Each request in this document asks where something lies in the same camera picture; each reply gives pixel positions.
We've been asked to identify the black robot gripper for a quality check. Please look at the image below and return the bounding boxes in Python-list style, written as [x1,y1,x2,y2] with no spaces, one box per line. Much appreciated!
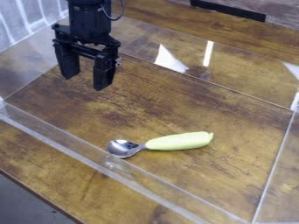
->
[52,0,120,91]

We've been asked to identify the black bar in background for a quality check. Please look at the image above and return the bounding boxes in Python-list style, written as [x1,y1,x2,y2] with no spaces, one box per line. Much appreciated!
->
[189,0,266,22]

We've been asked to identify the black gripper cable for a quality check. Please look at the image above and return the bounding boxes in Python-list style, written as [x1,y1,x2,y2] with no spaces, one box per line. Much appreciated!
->
[98,0,126,22]

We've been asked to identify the green handled metal spoon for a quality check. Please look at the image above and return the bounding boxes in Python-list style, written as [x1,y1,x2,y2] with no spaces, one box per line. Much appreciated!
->
[106,131,213,158]

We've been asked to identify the clear acrylic enclosure walls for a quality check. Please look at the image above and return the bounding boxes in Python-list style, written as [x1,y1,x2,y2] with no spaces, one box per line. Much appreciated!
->
[0,18,299,224]

